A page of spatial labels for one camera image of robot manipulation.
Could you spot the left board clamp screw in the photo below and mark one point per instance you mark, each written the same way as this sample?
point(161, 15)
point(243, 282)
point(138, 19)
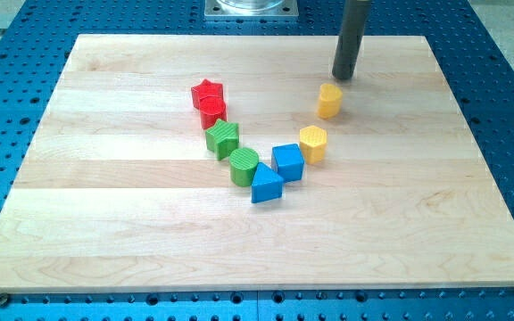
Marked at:
point(5, 299)

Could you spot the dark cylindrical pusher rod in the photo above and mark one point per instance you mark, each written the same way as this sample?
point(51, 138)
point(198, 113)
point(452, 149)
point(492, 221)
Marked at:
point(355, 16)

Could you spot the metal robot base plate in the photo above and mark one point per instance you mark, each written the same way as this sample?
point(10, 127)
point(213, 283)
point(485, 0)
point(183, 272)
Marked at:
point(244, 9)

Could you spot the red cylinder block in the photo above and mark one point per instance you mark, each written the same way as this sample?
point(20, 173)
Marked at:
point(211, 109)

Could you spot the blue cube block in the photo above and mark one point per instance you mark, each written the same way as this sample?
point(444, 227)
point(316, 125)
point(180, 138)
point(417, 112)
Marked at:
point(287, 160)

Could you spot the green cylinder block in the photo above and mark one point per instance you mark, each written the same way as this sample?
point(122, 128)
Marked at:
point(243, 164)

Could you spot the green star block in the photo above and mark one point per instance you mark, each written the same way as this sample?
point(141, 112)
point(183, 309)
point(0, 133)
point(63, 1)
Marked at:
point(222, 138)

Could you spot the red star block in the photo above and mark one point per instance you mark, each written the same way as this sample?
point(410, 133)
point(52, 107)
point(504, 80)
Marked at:
point(204, 90)

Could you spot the blue triangle block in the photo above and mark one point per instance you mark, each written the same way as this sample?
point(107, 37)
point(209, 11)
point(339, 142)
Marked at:
point(267, 184)

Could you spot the wooden board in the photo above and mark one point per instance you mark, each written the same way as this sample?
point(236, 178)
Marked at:
point(118, 192)

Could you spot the yellow hexagon block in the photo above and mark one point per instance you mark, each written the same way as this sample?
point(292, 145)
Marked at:
point(313, 143)

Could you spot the yellow heart block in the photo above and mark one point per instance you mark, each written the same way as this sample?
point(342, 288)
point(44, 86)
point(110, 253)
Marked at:
point(329, 101)

